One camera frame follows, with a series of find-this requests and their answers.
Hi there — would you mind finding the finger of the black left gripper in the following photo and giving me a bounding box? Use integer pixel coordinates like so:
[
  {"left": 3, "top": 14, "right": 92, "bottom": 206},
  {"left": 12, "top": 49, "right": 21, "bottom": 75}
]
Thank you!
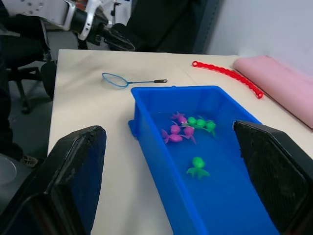
[
  {"left": 110, "top": 23, "right": 134, "bottom": 46},
  {"left": 104, "top": 35, "right": 136, "bottom": 52}
]

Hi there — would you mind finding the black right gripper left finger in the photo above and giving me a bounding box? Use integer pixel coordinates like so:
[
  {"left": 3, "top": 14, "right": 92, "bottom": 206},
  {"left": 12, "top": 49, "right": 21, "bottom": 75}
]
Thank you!
[{"left": 0, "top": 125, "right": 107, "bottom": 235}]

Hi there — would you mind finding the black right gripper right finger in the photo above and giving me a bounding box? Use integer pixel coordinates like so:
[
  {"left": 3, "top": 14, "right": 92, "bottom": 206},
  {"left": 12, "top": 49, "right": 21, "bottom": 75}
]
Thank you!
[{"left": 232, "top": 119, "right": 313, "bottom": 235}]

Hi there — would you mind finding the blue fishing net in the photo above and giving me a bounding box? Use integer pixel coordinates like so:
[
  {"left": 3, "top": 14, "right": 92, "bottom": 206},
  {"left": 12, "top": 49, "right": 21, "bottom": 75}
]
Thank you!
[{"left": 101, "top": 72, "right": 168, "bottom": 89}]

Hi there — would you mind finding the blue plastic tub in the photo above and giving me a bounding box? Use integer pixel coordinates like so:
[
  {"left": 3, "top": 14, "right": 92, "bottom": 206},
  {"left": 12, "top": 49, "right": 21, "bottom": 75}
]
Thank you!
[{"left": 128, "top": 85, "right": 281, "bottom": 235}]

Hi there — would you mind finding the person in black clothes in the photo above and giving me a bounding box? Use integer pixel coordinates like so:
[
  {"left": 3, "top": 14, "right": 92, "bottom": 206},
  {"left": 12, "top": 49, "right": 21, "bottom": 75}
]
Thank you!
[{"left": 124, "top": 0, "right": 197, "bottom": 53}]

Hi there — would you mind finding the patterned shoe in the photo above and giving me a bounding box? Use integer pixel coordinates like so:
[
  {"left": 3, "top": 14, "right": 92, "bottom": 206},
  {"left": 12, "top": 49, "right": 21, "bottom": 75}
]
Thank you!
[{"left": 20, "top": 154, "right": 39, "bottom": 168}]

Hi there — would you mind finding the black office chair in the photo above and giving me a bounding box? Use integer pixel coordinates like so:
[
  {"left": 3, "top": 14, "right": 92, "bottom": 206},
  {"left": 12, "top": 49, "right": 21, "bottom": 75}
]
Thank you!
[{"left": 0, "top": 14, "right": 58, "bottom": 115}]

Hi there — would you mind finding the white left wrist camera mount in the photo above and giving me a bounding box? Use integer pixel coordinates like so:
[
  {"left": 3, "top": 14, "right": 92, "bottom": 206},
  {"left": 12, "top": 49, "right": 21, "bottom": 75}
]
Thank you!
[{"left": 77, "top": 0, "right": 115, "bottom": 41}]

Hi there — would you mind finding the grey metal post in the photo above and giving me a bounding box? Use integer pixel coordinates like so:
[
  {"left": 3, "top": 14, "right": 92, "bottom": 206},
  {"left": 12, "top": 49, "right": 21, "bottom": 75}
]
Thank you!
[{"left": 192, "top": 0, "right": 224, "bottom": 55}]

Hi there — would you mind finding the red plastic chain handle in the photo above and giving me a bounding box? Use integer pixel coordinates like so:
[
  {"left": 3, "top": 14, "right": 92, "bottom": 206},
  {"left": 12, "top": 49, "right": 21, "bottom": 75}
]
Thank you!
[{"left": 191, "top": 60, "right": 265, "bottom": 99}]

